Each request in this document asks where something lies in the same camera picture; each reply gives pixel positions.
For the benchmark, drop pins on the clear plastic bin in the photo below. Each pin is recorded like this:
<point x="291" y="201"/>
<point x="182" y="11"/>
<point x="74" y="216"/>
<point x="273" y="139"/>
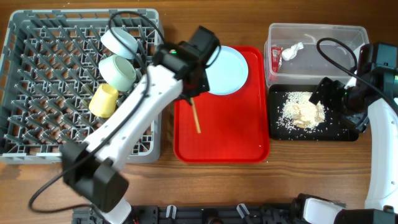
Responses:
<point x="308" y="67"/>

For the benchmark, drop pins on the rice and food scraps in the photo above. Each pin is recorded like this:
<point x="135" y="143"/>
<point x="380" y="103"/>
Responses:
<point x="297" y="113"/>

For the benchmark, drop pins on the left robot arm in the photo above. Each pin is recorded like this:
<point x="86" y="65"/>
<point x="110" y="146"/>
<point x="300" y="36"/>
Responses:
<point x="92" y="167"/>

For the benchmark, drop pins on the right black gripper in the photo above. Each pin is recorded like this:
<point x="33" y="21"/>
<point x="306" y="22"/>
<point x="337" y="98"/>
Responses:
<point x="334" y="88"/>

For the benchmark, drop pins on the white napkin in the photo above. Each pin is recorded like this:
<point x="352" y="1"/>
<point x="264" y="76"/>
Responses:
<point x="290" y="53"/>

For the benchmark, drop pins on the yellow cup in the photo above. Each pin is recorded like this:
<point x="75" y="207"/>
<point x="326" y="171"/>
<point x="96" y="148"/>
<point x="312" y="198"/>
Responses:
<point x="103" y="103"/>

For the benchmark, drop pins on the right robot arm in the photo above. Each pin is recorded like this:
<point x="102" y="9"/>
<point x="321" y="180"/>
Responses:
<point x="375" y="96"/>

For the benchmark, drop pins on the black tray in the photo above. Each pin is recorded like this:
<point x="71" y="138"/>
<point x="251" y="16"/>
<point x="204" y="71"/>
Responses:
<point x="279" y="128"/>

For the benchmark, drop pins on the red plastic tray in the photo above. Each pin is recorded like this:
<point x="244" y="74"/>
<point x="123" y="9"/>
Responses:
<point x="234" y="128"/>

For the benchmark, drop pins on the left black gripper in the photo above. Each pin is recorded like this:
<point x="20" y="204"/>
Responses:
<point x="204" y="85"/>

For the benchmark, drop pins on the green bowl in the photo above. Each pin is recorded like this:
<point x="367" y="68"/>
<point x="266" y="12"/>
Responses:
<point x="117" y="72"/>

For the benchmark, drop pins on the light blue plate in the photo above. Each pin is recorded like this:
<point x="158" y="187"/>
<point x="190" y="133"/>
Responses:
<point x="228" y="73"/>

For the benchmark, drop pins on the light blue bowl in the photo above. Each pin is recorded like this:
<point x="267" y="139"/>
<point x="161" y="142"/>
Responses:
<point x="120" y="42"/>

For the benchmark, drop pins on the red snack wrapper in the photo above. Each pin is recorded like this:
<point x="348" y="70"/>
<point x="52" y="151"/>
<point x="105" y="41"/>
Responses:
<point x="276" y="58"/>

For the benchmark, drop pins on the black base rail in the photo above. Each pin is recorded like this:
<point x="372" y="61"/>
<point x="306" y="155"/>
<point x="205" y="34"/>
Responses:
<point x="267" y="213"/>

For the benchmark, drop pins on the wooden chopstick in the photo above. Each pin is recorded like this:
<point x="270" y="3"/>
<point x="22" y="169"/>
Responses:
<point x="195" y="116"/>

